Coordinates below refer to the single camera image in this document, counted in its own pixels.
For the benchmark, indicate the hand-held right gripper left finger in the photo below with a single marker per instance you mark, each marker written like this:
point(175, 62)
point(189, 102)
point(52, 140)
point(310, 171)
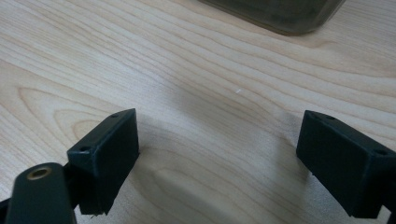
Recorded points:
point(106, 155)

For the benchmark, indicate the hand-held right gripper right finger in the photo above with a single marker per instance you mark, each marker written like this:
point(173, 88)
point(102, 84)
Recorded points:
point(345, 165)

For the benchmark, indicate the dark translucent storage box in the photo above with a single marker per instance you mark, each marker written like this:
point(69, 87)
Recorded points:
point(280, 14)

